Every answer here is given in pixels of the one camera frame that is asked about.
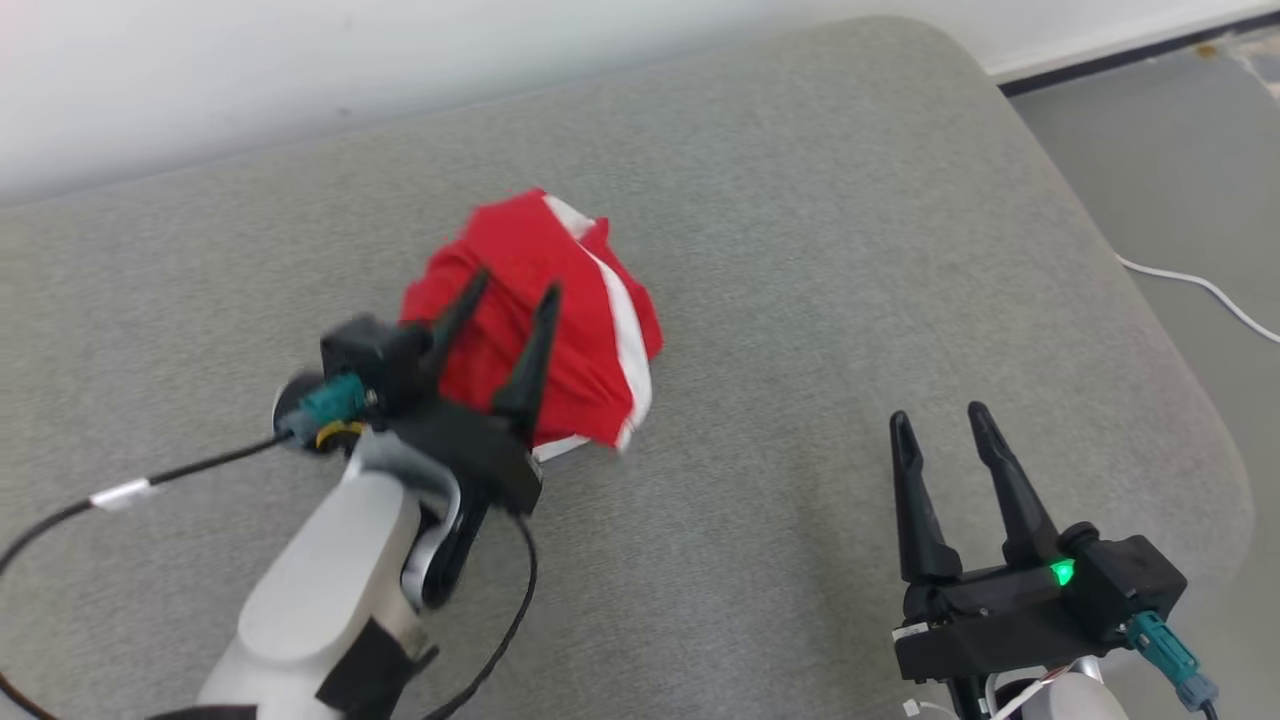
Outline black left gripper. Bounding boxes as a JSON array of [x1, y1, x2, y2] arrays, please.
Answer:
[[385, 267, 563, 518]]

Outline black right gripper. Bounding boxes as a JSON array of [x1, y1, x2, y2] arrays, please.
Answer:
[[890, 401, 1101, 686]]

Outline white floor cable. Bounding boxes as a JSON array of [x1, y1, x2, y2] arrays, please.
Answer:
[[1115, 254, 1280, 346]]

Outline thin black looping cable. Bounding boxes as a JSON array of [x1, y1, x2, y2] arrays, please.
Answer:
[[425, 505, 541, 720]]

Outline grey fabric sofa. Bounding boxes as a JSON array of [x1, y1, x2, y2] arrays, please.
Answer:
[[0, 15, 1256, 720]]

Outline black baseboard strip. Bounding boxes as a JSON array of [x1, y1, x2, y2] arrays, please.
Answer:
[[998, 8, 1280, 98]]

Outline red shorts with white stripe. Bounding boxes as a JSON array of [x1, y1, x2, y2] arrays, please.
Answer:
[[400, 188, 666, 463]]

